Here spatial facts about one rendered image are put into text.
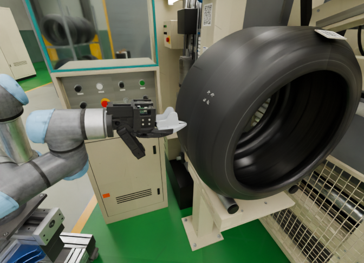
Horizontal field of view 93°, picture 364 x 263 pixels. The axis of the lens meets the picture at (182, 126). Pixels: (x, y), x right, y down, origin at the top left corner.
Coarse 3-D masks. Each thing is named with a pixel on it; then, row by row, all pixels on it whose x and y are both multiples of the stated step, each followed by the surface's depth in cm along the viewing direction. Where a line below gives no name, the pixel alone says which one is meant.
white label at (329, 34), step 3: (315, 30) 39; (318, 30) 39; (321, 30) 39; (324, 30) 40; (321, 33) 38; (324, 33) 38; (327, 33) 39; (330, 33) 39; (333, 33) 40; (336, 33) 40; (327, 36) 37; (330, 36) 37; (333, 36) 37; (336, 36) 38; (339, 36) 38; (342, 36) 39; (342, 39) 38; (345, 39) 39
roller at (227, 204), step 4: (220, 196) 65; (224, 196) 64; (220, 200) 66; (224, 200) 63; (228, 200) 63; (232, 200) 63; (224, 204) 63; (228, 204) 62; (232, 204) 61; (236, 204) 61; (228, 208) 61; (232, 208) 60; (236, 208) 61; (228, 212) 61; (232, 212) 62
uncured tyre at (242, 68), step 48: (240, 48) 42; (288, 48) 37; (336, 48) 40; (192, 96) 48; (240, 96) 38; (288, 96) 78; (336, 96) 60; (192, 144) 47; (240, 144) 85; (288, 144) 77; (336, 144) 60; (240, 192) 54
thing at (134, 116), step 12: (108, 108) 40; (120, 108) 41; (132, 108) 42; (144, 108) 41; (108, 120) 40; (120, 120) 43; (132, 120) 43; (144, 120) 43; (108, 132) 41; (132, 132) 44; (144, 132) 44
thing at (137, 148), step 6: (120, 132) 43; (126, 132) 44; (126, 138) 44; (132, 138) 45; (126, 144) 45; (132, 144) 46; (138, 144) 48; (132, 150) 47; (138, 150) 47; (144, 150) 49; (138, 156) 48
